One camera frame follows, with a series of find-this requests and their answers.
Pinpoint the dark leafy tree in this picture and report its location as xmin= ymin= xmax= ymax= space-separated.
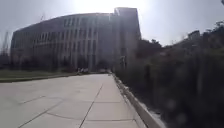
xmin=136 ymin=38 xmax=164 ymax=61

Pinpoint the large curved grey building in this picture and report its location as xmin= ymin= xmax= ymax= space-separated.
xmin=10 ymin=7 xmax=142 ymax=72

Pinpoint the pale concrete kerb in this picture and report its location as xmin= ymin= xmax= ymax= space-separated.
xmin=111 ymin=73 xmax=168 ymax=128

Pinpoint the grey concrete slab pavement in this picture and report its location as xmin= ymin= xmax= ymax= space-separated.
xmin=0 ymin=73 xmax=148 ymax=128

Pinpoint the dark hedge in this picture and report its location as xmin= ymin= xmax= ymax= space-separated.
xmin=114 ymin=49 xmax=224 ymax=128

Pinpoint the grass strip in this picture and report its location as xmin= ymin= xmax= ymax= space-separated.
xmin=0 ymin=69 xmax=79 ymax=84

